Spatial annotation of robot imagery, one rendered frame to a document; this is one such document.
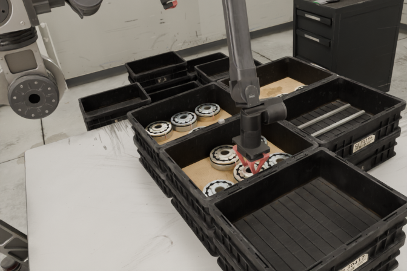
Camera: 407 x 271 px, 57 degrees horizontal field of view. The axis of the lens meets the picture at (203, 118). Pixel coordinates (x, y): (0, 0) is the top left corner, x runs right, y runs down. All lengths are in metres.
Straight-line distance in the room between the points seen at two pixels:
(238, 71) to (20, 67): 0.65
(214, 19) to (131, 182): 3.32
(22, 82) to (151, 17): 3.15
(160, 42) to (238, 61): 3.39
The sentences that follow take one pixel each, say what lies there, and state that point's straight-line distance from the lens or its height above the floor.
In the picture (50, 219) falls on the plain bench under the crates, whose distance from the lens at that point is 1.43.
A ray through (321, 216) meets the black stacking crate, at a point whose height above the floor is 0.83.
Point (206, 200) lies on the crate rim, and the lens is 0.97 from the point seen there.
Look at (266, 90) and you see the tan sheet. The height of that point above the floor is 0.83.
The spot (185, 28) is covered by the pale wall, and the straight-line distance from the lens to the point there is 4.41.
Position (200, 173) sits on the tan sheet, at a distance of 1.22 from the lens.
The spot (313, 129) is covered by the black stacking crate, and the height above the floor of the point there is 0.83.
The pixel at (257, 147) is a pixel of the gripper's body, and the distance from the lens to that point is 1.05.
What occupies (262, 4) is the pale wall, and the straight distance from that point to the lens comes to 4.83.
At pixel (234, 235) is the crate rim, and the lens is 0.89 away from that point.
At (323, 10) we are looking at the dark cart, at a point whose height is 0.87.
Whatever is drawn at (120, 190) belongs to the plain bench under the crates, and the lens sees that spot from 1.44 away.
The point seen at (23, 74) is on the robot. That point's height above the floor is 1.20.
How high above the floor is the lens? 1.59
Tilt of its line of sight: 30 degrees down
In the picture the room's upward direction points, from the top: 7 degrees counter-clockwise
